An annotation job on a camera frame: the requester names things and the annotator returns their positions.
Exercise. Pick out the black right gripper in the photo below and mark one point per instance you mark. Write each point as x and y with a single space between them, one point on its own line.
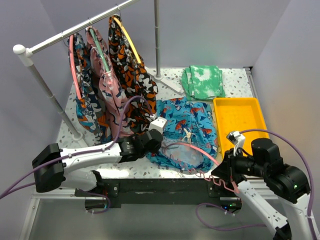
227 168

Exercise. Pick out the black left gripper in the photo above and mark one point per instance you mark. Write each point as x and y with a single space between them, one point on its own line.
155 149

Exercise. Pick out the pink wire hanger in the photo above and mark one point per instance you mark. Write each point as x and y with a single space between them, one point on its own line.
193 160

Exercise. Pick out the blue shark print shorts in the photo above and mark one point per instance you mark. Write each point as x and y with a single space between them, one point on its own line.
189 122

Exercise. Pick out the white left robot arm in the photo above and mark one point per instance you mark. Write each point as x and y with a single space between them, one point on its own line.
56 167

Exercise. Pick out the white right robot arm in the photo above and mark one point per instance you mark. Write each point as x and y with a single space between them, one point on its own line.
287 182

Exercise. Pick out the pink patterned shorts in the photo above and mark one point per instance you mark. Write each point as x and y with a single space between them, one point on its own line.
110 90

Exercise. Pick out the green white tie-dye shorts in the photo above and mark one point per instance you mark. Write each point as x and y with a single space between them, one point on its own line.
202 82

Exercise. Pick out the orange black camouflage shorts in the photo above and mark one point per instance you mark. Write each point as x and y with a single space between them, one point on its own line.
133 78

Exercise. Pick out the yellow hanger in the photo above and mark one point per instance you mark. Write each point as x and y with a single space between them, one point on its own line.
124 31

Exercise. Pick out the navy orange patterned shorts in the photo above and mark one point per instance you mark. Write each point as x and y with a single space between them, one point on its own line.
88 110

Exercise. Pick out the green hanger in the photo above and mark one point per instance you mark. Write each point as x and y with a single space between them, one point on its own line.
99 49

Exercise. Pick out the pink hanger with shorts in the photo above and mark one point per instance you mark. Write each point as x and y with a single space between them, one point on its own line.
73 67

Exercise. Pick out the yellow plastic tray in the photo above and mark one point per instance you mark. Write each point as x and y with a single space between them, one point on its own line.
236 114

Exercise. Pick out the silver clothes rack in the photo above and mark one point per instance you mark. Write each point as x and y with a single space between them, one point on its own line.
25 55

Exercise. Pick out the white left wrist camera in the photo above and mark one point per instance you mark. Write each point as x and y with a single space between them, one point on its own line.
158 124

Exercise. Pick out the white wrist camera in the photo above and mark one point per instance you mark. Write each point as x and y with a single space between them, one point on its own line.
237 139
158 124

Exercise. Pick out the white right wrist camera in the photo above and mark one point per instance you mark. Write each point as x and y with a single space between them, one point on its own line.
237 139

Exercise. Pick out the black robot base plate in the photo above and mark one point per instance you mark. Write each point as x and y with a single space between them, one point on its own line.
159 191

